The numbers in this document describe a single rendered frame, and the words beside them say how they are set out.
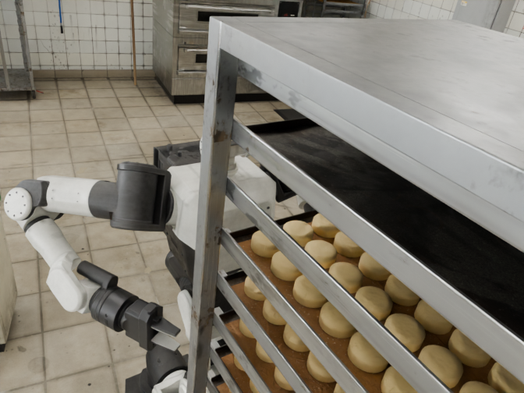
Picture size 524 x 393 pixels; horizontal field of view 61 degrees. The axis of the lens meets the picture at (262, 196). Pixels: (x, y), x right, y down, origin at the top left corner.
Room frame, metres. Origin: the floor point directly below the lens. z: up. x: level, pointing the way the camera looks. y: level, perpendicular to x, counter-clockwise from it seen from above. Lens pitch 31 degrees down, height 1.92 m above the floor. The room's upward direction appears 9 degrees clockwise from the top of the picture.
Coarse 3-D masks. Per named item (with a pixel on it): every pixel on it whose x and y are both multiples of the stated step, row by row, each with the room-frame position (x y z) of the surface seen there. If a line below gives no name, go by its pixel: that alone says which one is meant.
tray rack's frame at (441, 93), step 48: (240, 48) 0.50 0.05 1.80; (288, 48) 0.46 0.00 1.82; (336, 48) 0.49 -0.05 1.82; (384, 48) 0.53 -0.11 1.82; (432, 48) 0.57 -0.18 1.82; (480, 48) 0.62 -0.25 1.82; (336, 96) 0.37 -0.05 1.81; (384, 96) 0.35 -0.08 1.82; (432, 96) 0.37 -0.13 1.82; (480, 96) 0.39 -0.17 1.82; (432, 144) 0.29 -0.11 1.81; (480, 144) 0.28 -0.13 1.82; (480, 192) 0.26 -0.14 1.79
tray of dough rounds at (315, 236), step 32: (288, 224) 0.60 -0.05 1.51; (320, 224) 0.62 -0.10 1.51; (256, 256) 0.53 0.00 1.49; (320, 256) 0.53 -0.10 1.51; (352, 256) 0.56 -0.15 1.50; (288, 288) 0.47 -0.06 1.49; (352, 288) 0.48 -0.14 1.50; (384, 288) 0.50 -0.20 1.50; (320, 320) 0.41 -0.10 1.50; (384, 320) 0.44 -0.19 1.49; (416, 320) 0.43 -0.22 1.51; (352, 352) 0.36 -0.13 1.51; (416, 352) 0.39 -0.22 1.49; (448, 352) 0.38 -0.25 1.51; (480, 352) 0.39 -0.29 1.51; (384, 384) 0.33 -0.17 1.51; (448, 384) 0.34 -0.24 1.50; (480, 384) 0.34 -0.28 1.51; (512, 384) 0.35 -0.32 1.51
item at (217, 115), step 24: (216, 24) 0.55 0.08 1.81; (216, 48) 0.54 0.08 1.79; (216, 72) 0.54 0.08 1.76; (216, 96) 0.54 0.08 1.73; (216, 120) 0.54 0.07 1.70; (216, 144) 0.54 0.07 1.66; (216, 168) 0.55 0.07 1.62; (216, 192) 0.55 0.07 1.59; (216, 216) 0.55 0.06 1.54; (216, 240) 0.55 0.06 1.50; (216, 264) 0.55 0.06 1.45; (192, 312) 0.56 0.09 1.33; (192, 336) 0.55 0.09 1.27; (192, 360) 0.55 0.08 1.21; (192, 384) 0.54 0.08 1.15
